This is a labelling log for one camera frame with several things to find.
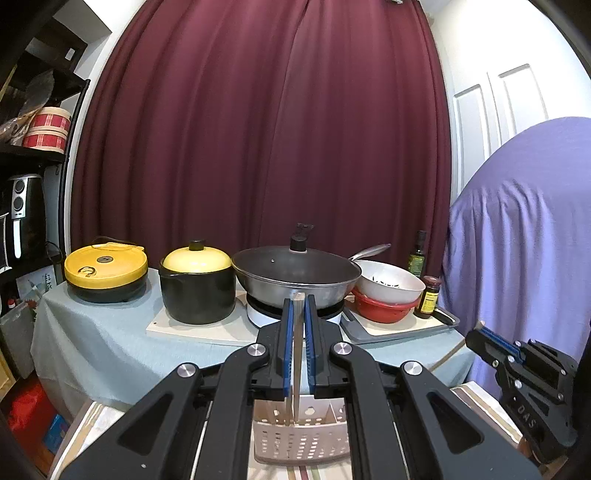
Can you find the white perforated utensil basket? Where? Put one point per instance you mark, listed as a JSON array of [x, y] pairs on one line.
[[300, 443]]

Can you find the yellow electric pan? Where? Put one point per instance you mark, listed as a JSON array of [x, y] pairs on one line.
[[106, 270]]

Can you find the purple cloth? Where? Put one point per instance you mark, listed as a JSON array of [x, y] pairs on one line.
[[521, 230]]

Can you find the dark oil bottle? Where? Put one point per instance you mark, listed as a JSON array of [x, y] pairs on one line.
[[417, 261]]

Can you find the grey tray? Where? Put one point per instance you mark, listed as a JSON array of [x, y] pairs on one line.
[[415, 330]]

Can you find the black shelf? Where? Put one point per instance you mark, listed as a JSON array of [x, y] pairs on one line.
[[32, 157]]

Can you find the white cutting board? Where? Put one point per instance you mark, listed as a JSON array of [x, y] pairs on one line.
[[184, 330]]

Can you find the black air fryer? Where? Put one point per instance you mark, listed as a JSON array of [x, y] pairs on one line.
[[21, 217]]

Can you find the red plaid round box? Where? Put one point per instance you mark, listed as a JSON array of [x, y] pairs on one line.
[[46, 129]]

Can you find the black pot with yellow lid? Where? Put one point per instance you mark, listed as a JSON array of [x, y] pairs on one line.
[[198, 290]]

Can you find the red colander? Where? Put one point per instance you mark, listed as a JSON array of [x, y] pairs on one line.
[[383, 311]]

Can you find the striped tablecloth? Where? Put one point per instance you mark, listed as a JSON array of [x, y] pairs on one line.
[[480, 406]]

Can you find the brown sauce jar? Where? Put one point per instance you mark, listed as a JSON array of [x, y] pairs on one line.
[[428, 297]]

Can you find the grey-blue tablecloth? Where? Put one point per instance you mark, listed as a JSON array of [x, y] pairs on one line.
[[106, 350]]

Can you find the white bowl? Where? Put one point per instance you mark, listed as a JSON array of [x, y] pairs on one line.
[[392, 284]]

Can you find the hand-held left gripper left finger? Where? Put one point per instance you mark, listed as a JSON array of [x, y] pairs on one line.
[[289, 341]]

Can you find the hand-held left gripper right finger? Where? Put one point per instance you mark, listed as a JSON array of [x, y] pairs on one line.
[[310, 341]]

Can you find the red bag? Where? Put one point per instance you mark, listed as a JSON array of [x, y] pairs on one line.
[[30, 410]]

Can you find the white door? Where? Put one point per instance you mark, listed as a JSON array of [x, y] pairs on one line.
[[501, 110]]

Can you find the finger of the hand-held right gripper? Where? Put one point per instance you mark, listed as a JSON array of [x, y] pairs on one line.
[[501, 340], [489, 350]]

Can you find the maroon curtain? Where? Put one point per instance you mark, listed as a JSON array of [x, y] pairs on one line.
[[258, 129]]

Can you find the single wooden chopstick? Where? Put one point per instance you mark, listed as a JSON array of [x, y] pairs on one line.
[[449, 355], [298, 341]]

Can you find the white induction cooker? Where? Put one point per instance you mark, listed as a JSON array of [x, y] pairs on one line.
[[263, 316]]

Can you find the steel wok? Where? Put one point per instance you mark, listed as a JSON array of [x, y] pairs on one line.
[[277, 286]]

